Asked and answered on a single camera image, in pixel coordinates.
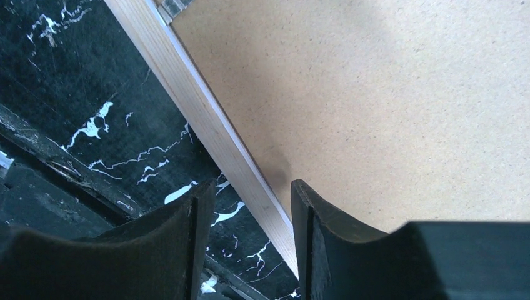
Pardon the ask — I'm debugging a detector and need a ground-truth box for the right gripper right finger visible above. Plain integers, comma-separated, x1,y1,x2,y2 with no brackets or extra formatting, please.
291,179,529,299

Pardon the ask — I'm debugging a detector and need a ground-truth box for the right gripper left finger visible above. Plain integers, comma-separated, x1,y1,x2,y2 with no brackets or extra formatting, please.
1,181,216,299

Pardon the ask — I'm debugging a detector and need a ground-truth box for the frame backing board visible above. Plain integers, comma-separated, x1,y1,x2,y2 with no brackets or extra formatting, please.
172,1,529,231

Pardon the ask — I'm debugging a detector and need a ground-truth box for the wooden picture frame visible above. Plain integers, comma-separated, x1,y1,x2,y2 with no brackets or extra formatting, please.
106,1,298,275

